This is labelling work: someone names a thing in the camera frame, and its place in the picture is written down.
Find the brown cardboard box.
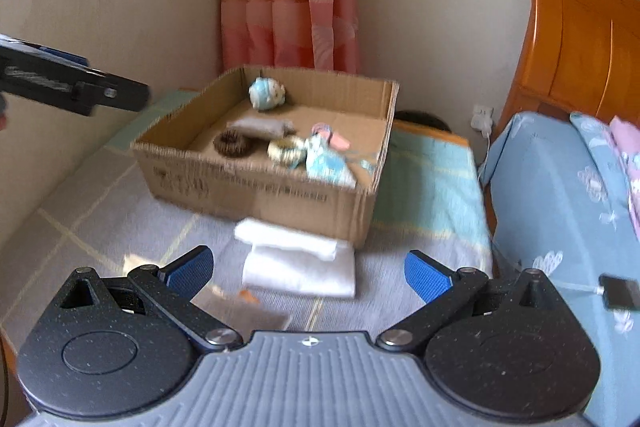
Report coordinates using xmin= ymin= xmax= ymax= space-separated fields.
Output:
xmin=131 ymin=65 xmax=400 ymax=249

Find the blue floral pillow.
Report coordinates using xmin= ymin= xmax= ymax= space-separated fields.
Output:
xmin=570 ymin=111 xmax=638 ymax=233

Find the grey sachet bag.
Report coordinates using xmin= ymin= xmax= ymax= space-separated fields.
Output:
xmin=227 ymin=117 xmax=296 ymax=139
xmin=192 ymin=284 xmax=293 ymax=333

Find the grey checkered blanket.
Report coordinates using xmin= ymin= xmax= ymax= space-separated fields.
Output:
xmin=0 ymin=89 xmax=493 ymax=343

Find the white cloth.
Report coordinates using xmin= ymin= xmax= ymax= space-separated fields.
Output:
xmin=234 ymin=218 xmax=357 ymax=299

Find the blue floral sheet bed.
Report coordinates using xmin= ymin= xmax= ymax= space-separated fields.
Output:
xmin=477 ymin=111 xmax=640 ymax=427

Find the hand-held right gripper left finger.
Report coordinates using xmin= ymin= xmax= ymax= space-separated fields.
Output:
xmin=59 ymin=245 xmax=245 ymax=353

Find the pink floral quilt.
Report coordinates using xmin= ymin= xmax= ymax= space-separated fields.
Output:
xmin=609 ymin=116 xmax=640 ymax=239

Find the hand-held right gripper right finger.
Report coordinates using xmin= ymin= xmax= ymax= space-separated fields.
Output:
xmin=375 ymin=250 xmax=563 ymax=353

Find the brown scrunchie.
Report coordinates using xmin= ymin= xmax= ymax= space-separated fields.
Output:
xmin=213 ymin=130 xmax=256 ymax=159

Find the black smartphone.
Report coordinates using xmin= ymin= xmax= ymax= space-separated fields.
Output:
xmin=599 ymin=274 xmax=640 ymax=312

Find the blue round toy keychain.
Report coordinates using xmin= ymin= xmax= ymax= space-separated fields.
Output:
xmin=248 ymin=77 xmax=287 ymax=112

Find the white charging cable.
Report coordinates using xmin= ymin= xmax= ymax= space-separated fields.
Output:
xmin=477 ymin=129 xmax=608 ymax=295

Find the pink strip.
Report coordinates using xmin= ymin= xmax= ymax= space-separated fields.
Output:
xmin=311 ymin=123 xmax=351 ymax=151

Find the orange wooden headboard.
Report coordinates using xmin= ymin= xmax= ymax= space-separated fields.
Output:
xmin=495 ymin=0 xmax=640 ymax=132

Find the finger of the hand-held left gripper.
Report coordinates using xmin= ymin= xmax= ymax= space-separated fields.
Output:
xmin=92 ymin=69 xmax=151 ymax=112
xmin=0 ymin=34 xmax=92 ymax=68

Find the white wall socket charger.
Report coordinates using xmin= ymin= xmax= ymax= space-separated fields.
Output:
xmin=471 ymin=105 xmax=495 ymax=134

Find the cream crocheted scrunchie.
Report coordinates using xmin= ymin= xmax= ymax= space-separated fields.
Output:
xmin=267 ymin=137 xmax=307 ymax=168

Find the white and blue cloth pouch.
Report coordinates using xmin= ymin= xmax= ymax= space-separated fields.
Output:
xmin=305 ymin=134 xmax=358 ymax=188

